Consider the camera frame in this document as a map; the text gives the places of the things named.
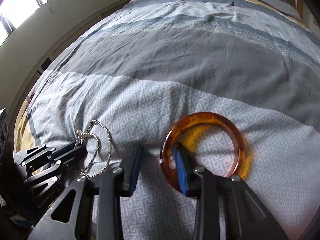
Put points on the striped duvet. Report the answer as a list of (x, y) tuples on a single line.
[(187, 62)]

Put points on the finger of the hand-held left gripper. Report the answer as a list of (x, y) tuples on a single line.
[(65, 150), (45, 177)]

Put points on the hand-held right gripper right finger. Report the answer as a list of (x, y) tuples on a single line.
[(181, 177)]

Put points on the window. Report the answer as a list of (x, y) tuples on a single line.
[(17, 0)]

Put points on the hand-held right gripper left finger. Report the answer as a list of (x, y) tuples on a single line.
[(135, 170)]

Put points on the grey pillow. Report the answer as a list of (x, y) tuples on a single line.
[(280, 2)]

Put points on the amber bangle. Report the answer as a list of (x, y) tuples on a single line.
[(212, 117)]

